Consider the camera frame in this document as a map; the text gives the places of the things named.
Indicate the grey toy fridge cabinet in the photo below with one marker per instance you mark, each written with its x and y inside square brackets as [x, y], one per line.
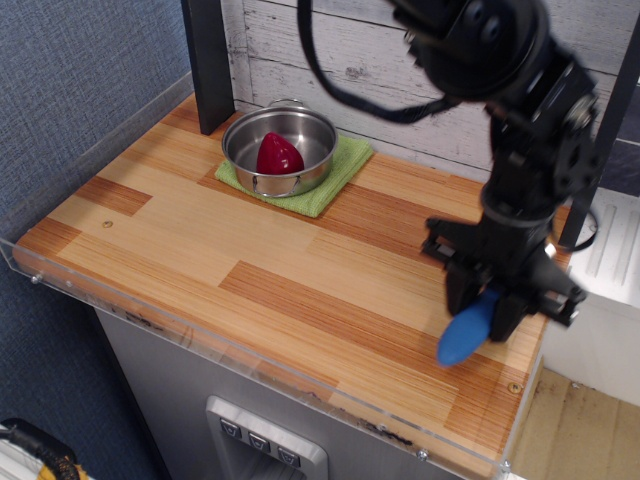
[172, 386]

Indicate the silver dispenser panel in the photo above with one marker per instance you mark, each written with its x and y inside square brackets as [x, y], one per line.
[251, 447]

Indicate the black right post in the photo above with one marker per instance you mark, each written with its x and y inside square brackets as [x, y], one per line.
[605, 36]

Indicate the blue handled metal spoon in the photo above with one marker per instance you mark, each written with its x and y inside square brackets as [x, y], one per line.
[468, 330]

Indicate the yellow tape object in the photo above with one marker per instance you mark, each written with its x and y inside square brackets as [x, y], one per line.
[62, 472]

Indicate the green cloth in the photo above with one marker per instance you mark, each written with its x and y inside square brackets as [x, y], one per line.
[350, 156]

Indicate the clear acrylic guard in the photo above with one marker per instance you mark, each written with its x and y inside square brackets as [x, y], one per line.
[341, 312]

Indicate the black post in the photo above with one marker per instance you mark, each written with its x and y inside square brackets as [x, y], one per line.
[605, 36]
[208, 55]

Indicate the steel pot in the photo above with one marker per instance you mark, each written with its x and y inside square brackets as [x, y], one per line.
[311, 133]

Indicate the white side cabinet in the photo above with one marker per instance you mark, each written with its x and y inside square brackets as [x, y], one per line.
[601, 348]

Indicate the red pepper toy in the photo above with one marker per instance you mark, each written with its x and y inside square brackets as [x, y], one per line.
[277, 156]

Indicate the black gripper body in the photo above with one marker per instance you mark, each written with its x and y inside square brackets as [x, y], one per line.
[512, 250]

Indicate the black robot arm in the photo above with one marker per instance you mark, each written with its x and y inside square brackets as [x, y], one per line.
[541, 105]

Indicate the black left post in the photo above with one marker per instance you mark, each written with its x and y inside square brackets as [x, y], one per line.
[208, 55]

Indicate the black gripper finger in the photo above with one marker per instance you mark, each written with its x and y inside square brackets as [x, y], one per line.
[463, 285]
[508, 314]

